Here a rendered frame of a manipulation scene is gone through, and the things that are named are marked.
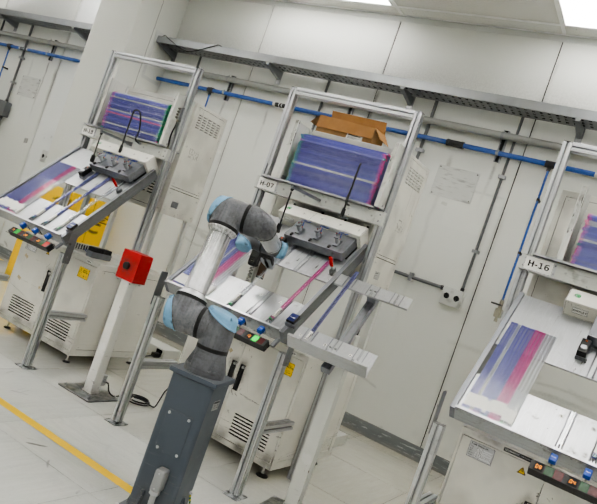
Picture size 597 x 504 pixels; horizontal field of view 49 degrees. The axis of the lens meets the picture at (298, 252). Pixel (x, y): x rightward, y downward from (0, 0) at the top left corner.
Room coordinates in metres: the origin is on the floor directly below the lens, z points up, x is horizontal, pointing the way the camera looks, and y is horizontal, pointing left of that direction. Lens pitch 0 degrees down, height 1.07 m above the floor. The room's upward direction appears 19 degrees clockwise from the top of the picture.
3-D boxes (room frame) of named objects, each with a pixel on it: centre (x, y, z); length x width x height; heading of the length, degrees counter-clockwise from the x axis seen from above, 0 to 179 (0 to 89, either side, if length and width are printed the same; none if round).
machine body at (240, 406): (3.47, -0.07, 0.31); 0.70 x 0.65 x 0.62; 60
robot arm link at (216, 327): (2.32, 0.18, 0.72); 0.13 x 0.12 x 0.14; 82
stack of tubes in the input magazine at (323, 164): (3.34, -0.06, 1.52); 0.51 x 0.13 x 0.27; 60
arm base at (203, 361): (2.32, 0.17, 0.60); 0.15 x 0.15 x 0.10
